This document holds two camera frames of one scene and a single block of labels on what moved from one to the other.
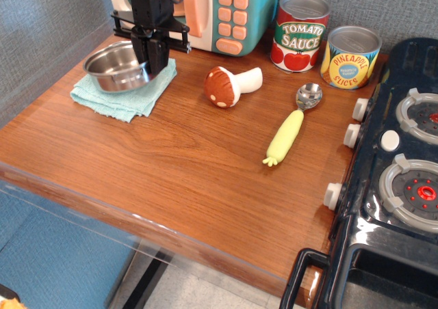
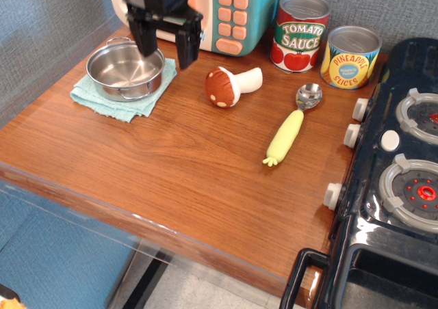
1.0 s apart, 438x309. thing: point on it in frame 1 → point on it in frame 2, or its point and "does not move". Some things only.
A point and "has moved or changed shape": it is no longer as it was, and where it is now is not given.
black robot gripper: x=151 y=10 → x=163 y=1
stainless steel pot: x=113 y=68 has moved or changed shape
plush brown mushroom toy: x=224 y=88 does not move
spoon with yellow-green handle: x=308 y=96 does not move
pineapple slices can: x=350 y=57 does not move
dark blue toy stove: x=383 y=251 does not move
